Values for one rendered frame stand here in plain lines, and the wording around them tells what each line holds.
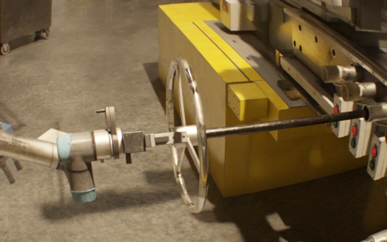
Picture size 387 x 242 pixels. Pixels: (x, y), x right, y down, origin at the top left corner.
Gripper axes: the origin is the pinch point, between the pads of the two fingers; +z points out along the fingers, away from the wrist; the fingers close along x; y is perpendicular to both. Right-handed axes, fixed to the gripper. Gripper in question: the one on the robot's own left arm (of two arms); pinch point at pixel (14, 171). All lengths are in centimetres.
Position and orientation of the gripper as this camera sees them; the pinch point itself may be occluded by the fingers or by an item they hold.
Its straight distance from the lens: 192.9
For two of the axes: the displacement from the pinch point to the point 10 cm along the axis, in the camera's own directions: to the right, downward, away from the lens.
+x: -0.3, -3.1, 9.5
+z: 4.1, 8.6, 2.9
